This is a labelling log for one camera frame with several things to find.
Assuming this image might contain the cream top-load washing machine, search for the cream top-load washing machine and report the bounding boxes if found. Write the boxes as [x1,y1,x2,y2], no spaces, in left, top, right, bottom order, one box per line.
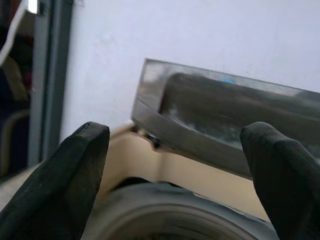
[0,124,276,226]

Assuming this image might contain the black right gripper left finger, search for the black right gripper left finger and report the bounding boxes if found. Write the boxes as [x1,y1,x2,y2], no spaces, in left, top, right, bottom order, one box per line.
[0,121,111,240]

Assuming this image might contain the white hanging cable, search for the white hanging cable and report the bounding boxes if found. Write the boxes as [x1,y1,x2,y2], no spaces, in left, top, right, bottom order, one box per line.
[0,0,28,66]

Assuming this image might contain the grey washer drum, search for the grey washer drum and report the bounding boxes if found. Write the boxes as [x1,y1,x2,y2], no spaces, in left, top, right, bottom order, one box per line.
[82,182,278,240]

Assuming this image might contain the grey transparent washer lid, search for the grey transparent washer lid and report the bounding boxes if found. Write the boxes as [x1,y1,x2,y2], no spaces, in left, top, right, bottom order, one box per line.
[130,57,320,181]

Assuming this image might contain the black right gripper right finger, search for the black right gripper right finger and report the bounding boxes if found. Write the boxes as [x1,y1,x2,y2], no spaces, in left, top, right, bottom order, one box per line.
[239,121,320,240]

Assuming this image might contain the grey door frame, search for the grey door frame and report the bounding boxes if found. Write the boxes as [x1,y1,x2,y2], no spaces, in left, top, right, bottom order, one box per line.
[27,0,73,167]

